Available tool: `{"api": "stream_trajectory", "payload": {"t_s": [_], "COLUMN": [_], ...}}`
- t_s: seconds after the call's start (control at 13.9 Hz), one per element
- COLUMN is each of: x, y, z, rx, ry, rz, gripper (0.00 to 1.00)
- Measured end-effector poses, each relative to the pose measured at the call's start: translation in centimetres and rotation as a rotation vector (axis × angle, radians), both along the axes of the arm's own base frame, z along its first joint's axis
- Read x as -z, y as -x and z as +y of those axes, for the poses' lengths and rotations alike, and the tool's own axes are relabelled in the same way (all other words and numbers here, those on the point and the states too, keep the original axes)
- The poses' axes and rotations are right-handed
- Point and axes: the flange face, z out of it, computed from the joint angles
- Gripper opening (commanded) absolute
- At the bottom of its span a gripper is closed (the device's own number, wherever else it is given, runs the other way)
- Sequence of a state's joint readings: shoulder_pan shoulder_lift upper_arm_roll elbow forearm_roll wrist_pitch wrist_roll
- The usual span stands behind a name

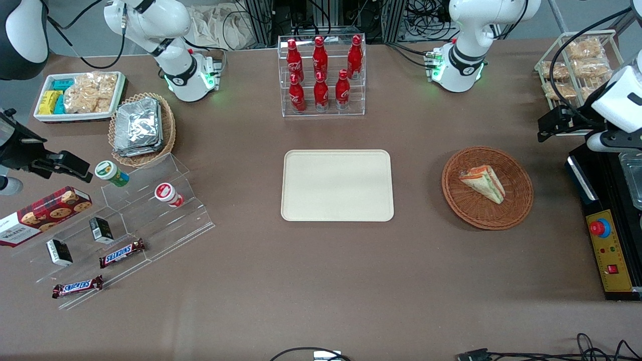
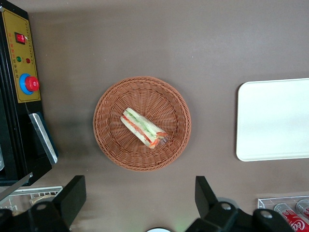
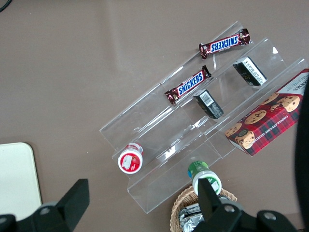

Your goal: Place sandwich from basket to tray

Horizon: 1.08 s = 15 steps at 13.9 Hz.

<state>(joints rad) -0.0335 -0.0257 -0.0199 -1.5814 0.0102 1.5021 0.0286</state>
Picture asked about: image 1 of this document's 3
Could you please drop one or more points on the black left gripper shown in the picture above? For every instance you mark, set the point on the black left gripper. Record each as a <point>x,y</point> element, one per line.
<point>566,119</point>

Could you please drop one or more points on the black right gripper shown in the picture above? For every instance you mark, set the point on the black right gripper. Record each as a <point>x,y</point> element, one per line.
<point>17,150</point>

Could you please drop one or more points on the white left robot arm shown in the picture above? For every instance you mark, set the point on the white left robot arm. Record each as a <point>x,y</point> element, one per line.
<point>476,30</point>

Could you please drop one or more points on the white rectangular snack tray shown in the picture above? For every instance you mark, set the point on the white rectangular snack tray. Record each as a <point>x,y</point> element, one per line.
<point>45,118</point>

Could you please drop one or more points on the brown wicker basket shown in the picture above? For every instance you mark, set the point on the brown wicker basket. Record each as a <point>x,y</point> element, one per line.
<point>516,200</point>

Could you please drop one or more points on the wrapped triangle sandwich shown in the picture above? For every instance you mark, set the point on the wrapped triangle sandwich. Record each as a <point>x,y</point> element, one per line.
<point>484,183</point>

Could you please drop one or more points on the light wicker basket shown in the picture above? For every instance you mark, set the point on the light wicker basket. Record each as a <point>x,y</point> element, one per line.
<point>168,125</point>

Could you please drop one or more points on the cream plastic tray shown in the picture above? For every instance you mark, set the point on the cream plastic tray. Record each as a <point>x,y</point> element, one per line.
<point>337,185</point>

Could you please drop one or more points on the wrapped bread pack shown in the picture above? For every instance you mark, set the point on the wrapped bread pack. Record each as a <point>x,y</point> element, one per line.
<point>591,68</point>
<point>555,71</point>
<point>560,91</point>
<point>586,48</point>

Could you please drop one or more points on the red tartan cookie box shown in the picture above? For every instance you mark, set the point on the red tartan cookie box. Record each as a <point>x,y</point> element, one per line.
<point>45,213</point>

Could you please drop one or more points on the green yogurt cup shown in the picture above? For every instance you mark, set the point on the green yogurt cup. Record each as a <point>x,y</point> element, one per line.
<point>110,173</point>

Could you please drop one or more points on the teal snack pack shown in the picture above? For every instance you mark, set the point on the teal snack pack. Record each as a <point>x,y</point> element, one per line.
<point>64,83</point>
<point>59,105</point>

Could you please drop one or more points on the yellow snack pack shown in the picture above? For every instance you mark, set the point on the yellow snack pack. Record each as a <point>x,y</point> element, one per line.
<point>49,102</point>

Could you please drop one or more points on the small black box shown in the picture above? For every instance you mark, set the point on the small black box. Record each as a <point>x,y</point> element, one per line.
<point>102,230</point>
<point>59,252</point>

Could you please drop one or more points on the silver foil packet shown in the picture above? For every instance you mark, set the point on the silver foil packet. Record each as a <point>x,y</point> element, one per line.
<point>138,120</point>
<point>138,150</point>

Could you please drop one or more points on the clear bag of crackers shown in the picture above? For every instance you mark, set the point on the clear bag of crackers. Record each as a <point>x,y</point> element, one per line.
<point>90,93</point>

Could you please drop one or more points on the clear plastic container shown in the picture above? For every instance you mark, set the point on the clear plastic container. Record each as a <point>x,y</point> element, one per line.
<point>633,180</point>

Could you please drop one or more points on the snickers bar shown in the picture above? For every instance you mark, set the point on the snickers bar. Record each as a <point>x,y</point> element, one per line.
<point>122,253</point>
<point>77,287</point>

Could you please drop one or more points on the clear acrylic step display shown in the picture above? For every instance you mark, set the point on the clear acrylic step display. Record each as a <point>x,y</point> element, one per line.
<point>150,225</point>

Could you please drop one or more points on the red yogurt cup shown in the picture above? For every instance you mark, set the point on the red yogurt cup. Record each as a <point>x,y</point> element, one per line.
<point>168,194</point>

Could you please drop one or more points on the red emergency stop button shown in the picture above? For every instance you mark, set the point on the red emergency stop button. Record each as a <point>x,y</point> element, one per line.
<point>599,228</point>

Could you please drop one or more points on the black control box yellow panel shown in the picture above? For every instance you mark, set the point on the black control box yellow panel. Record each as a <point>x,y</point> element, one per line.
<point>612,250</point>

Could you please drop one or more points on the red cola bottle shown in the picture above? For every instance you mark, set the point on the red cola bottle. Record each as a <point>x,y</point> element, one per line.
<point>320,55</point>
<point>355,55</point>
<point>321,93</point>
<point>342,90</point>
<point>297,95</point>
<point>294,57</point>

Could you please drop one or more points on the beige cloth bag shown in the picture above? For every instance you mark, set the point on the beige cloth bag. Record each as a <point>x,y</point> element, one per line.
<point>220,25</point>

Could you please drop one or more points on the clear acrylic bottle rack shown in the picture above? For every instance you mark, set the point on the clear acrylic bottle rack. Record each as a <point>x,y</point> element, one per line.
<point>326,113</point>

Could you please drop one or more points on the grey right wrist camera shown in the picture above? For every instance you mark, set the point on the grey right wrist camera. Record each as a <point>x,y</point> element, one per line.
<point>9,185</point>

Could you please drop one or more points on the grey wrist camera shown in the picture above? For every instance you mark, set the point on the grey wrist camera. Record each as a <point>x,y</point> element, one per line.
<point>609,142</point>
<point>9,185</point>

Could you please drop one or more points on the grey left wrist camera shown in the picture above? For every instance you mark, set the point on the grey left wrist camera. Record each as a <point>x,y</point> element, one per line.
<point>609,142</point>

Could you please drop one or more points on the red rocker switch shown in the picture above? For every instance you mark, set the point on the red rocker switch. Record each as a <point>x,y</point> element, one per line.
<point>612,269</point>

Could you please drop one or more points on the aluminium frame post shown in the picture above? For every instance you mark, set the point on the aluminium frame post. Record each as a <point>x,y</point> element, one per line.
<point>393,20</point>
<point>261,22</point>

